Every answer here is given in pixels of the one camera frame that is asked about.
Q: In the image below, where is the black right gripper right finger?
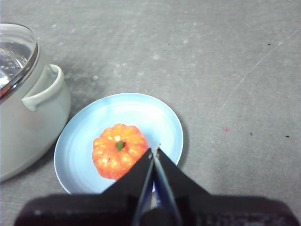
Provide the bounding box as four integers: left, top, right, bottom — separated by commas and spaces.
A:
154, 146, 297, 226

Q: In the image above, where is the orange pumpkin with green stem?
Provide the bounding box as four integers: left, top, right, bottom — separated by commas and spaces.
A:
91, 123, 150, 181

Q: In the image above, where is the glass lid with green knob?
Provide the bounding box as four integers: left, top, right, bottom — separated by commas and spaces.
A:
0, 23, 40, 104

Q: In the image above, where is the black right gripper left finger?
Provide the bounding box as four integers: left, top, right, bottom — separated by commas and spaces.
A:
14, 147, 155, 226

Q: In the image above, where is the pale green electric steamer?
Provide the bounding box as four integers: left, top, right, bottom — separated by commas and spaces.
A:
0, 50, 72, 182

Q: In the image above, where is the blue round plate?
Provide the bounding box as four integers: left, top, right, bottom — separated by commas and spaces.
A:
53, 93, 184, 195

